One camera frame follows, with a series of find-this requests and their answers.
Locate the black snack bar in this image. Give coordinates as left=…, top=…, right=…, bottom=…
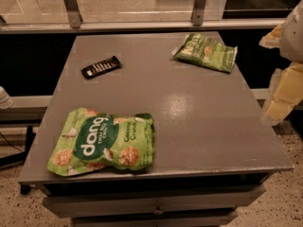
left=81, top=56, right=122, bottom=79

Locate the right metal railing bracket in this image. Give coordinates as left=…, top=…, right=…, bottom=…
left=191, top=0, right=206, bottom=26

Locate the metal railing bracket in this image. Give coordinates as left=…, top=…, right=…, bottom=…
left=191, top=0, right=206, bottom=26
left=63, top=0, right=83, bottom=28

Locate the left metal railing bracket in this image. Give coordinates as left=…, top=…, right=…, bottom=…
left=63, top=0, right=83, bottom=28

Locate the white bottle at left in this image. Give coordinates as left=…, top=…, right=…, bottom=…
left=0, top=86, right=13, bottom=109

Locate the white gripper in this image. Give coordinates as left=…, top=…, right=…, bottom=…
left=259, top=1, right=303, bottom=126

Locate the green jalapeno chip bag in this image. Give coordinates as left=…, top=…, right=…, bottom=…
left=172, top=33, right=238, bottom=73

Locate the green rice chip bag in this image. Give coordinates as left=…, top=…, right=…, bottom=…
left=47, top=108, right=154, bottom=177

